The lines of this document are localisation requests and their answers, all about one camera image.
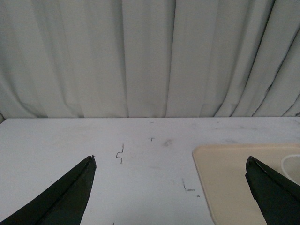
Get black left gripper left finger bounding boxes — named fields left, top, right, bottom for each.
left=1, top=155, right=97, bottom=225

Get beige rectangular plastic tray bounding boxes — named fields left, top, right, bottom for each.
left=193, top=143, right=300, bottom=225

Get white pleated curtain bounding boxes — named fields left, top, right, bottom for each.
left=0, top=0, right=300, bottom=120

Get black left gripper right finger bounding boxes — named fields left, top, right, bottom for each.
left=245, top=156, right=300, bottom=225

